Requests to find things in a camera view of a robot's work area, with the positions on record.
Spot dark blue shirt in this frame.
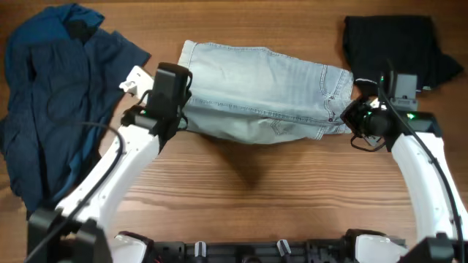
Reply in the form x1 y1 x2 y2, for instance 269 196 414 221
1 4 150 213

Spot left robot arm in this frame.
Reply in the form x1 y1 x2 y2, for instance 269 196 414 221
25 63 193 262

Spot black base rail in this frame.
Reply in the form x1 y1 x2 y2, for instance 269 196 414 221
144 239 354 263

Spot black folded garment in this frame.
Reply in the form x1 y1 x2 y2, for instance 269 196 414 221
342 15 464 92

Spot light blue denim shorts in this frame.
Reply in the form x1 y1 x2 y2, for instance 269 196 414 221
178 40 353 144

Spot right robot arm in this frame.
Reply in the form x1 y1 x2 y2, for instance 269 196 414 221
341 71 467 262

